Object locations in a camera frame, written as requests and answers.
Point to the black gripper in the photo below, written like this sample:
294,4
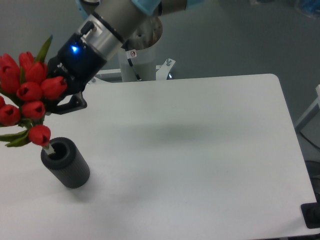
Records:
77,62

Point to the red tulip bouquet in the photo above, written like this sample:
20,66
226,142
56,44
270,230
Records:
26,91

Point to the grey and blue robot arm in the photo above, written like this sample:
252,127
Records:
110,9

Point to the dark grey ribbed vase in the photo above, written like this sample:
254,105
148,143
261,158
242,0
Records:
66,163

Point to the black device at table edge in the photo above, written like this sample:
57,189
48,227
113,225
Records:
311,215

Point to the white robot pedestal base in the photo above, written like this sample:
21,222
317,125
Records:
133,39

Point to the white frame at right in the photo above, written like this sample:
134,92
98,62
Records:
309,113

